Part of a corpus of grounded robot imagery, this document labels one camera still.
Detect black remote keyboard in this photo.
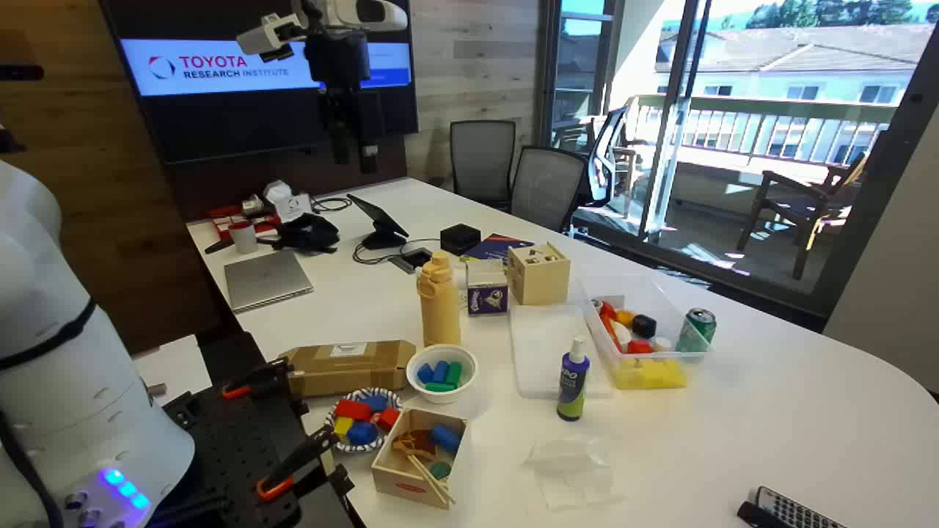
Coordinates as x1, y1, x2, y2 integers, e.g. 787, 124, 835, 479
737, 486, 845, 528

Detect blue cylindrical block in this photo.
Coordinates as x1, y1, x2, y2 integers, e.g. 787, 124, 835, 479
430, 424, 461, 455

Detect white bowl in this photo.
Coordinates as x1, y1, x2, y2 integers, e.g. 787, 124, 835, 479
404, 344, 477, 401

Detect patterned tissue box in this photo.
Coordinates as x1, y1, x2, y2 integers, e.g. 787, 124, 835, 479
467, 261, 506, 316

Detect wooden chopsticks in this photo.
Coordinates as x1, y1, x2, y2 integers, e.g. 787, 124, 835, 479
393, 442, 455, 505

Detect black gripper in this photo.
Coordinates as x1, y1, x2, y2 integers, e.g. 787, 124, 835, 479
305, 31, 380, 172

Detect wall television screen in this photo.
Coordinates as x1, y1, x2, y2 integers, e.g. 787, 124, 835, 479
99, 0, 417, 165

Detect grey office chair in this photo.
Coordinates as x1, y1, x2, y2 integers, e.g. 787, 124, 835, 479
509, 147, 587, 231
448, 121, 515, 209

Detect blue book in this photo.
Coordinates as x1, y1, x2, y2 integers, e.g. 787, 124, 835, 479
464, 235, 533, 261

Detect yellow water bottle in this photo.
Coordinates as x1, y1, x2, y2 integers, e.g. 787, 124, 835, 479
417, 253, 461, 345

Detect cardboard box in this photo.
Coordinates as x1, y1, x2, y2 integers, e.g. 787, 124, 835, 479
282, 341, 417, 398

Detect small black box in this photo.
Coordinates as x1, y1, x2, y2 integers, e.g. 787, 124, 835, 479
440, 222, 481, 256

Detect patterned plate with blocks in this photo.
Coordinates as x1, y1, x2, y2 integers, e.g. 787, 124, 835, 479
326, 388, 399, 455

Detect green soda can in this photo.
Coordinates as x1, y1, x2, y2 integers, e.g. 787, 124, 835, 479
677, 307, 715, 351

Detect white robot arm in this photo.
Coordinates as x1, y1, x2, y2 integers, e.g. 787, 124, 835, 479
0, 165, 367, 528

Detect black tablet stand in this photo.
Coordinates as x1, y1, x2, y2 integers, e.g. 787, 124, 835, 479
351, 195, 408, 250

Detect wooden shape sorter cube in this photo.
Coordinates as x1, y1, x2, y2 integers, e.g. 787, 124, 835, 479
506, 242, 568, 305

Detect black bag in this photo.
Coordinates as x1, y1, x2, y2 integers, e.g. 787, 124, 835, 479
279, 215, 341, 256

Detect orange handled clamp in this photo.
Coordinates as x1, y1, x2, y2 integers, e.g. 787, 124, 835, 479
219, 361, 289, 401
254, 424, 338, 501

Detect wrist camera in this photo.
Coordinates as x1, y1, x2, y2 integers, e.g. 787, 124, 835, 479
238, 11, 308, 55

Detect silver laptop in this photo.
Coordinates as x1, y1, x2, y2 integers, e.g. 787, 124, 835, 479
222, 253, 310, 314

